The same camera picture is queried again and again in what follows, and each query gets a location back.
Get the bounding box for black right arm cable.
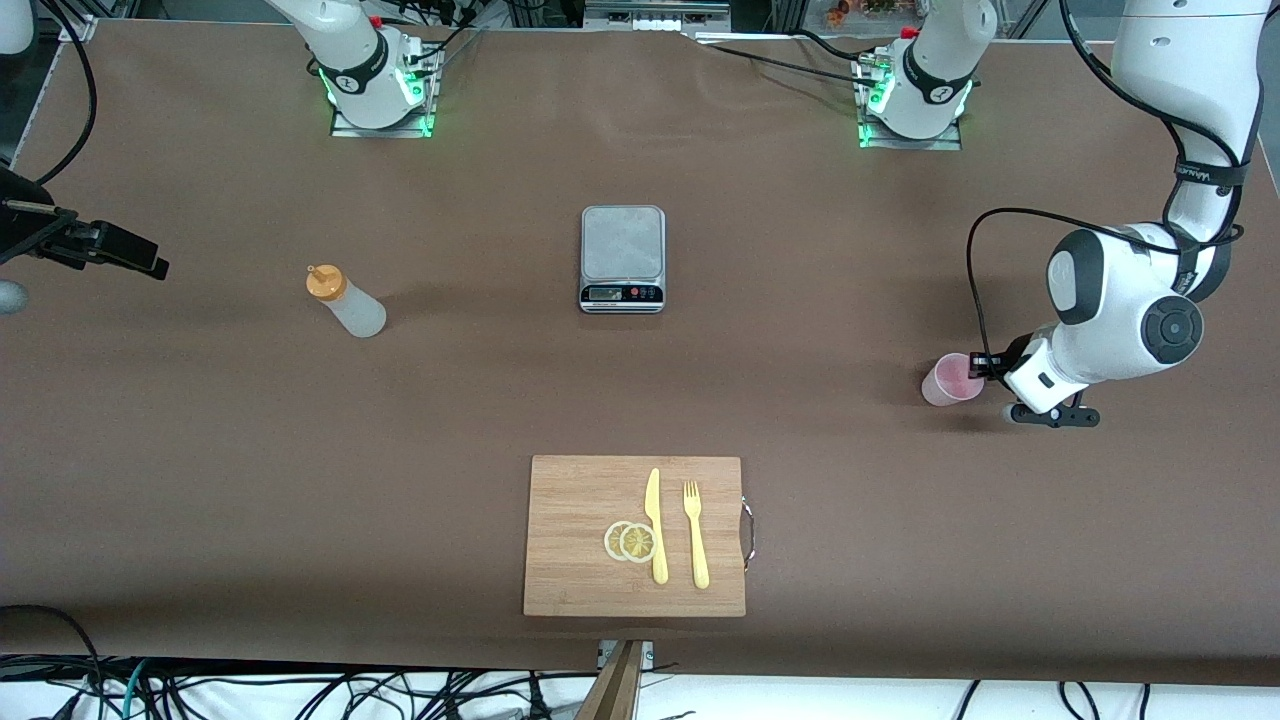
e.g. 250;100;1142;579
0;0;100;186

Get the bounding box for white power strip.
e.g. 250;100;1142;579
585;0;733;34

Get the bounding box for yellow plastic knife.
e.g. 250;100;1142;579
644;468;670;586

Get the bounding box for translucent sauce bottle orange cap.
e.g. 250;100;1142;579
306;264;387;339

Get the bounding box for silver digital kitchen scale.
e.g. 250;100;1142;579
579;205;667;315

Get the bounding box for teal floor cable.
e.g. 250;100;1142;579
120;658;153;720

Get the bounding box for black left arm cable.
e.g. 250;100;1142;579
964;0;1257;367

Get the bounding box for black base cable on table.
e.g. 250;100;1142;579
690;28;886;89

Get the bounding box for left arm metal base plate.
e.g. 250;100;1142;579
857;58;964;152

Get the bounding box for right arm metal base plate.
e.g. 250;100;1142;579
330;45;438;139

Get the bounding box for yellow plastic fork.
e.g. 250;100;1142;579
683;480;711;590

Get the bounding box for black floor cable loop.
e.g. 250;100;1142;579
0;604;106;706

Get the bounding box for black cables at right base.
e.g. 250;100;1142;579
395;0;526;73

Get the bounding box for pink plastic cup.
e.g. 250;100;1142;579
921;353;986;407

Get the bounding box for wooden bar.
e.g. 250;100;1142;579
575;640;646;720

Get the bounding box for bamboo cutting board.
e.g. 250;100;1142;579
523;455;747;618

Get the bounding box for brown table cover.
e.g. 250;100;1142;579
0;18;1280;687

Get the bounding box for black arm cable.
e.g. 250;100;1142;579
964;0;1257;367
0;0;100;186

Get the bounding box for black floor cable tangle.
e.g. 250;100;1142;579
150;668;601;720

